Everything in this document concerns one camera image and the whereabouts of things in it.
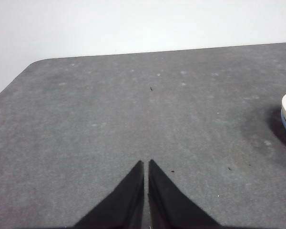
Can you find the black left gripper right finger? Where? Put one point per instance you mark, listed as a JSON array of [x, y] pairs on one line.
[[169, 205]]

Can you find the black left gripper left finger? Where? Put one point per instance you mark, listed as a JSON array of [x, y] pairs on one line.
[[124, 202]]

